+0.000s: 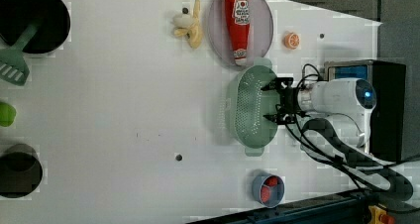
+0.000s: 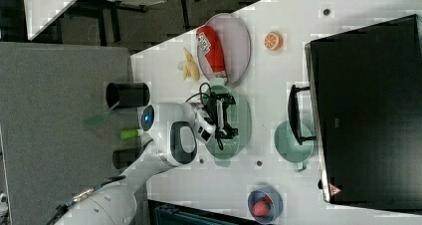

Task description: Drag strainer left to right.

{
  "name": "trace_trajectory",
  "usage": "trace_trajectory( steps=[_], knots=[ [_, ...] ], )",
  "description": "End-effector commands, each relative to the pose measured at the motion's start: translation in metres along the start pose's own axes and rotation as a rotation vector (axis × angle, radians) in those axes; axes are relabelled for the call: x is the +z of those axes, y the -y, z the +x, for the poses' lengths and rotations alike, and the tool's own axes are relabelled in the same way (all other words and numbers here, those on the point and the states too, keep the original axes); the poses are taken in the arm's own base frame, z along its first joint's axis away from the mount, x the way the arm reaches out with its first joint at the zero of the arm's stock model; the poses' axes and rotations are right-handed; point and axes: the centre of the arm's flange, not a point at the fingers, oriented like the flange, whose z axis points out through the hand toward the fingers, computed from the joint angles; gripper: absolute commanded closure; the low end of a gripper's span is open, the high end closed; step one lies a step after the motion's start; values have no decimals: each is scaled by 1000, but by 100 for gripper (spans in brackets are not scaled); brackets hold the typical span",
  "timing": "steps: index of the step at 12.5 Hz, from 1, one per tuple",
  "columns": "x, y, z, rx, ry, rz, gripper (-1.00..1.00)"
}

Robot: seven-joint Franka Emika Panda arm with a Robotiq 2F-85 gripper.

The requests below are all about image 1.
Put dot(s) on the round purple plate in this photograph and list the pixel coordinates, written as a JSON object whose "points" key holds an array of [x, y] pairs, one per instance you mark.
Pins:
{"points": [[260, 35]]}

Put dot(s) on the black toaster oven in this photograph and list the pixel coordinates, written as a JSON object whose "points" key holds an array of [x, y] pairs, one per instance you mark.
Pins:
{"points": [[388, 80]]}

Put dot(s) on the orange slice toy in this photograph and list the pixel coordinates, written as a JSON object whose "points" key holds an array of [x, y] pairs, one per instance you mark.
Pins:
{"points": [[292, 41]]}

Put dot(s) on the green apple toy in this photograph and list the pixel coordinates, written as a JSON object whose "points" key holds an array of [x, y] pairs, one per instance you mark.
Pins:
{"points": [[7, 114]]}

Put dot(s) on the black pot upper left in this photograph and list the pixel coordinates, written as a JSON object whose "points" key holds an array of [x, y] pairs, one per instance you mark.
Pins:
{"points": [[51, 16]]}

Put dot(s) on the peeled banana toy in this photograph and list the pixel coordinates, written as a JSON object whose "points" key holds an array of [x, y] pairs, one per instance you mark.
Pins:
{"points": [[187, 24]]}

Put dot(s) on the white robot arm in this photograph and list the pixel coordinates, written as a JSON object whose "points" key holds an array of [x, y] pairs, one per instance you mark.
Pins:
{"points": [[333, 123]]}

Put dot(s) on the green slotted spatula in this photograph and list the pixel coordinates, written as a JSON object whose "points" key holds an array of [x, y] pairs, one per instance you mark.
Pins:
{"points": [[13, 67]]}

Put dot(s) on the right red strawberry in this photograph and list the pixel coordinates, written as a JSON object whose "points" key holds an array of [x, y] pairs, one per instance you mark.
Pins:
{"points": [[271, 181]]}

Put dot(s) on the red strawberry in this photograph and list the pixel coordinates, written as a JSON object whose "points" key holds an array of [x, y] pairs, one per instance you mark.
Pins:
{"points": [[271, 181], [265, 194]]}

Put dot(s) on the left red strawberry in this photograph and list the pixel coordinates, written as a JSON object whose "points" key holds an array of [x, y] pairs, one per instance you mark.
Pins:
{"points": [[265, 194]]}

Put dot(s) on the red ketchup bottle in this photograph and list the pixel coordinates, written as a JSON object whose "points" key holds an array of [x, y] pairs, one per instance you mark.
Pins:
{"points": [[237, 16]]}

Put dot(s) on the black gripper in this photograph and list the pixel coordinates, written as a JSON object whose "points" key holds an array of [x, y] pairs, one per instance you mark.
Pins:
{"points": [[288, 108]]}

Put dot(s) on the black pot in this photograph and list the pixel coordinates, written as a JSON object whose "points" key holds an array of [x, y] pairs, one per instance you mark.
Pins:
{"points": [[21, 172], [51, 16]]}

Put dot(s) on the blue bowl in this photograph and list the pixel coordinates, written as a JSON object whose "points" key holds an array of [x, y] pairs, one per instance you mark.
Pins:
{"points": [[277, 191]]}

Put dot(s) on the black pot lower left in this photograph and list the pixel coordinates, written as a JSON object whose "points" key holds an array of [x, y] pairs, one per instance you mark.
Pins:
{"points": [[21, 172]]}

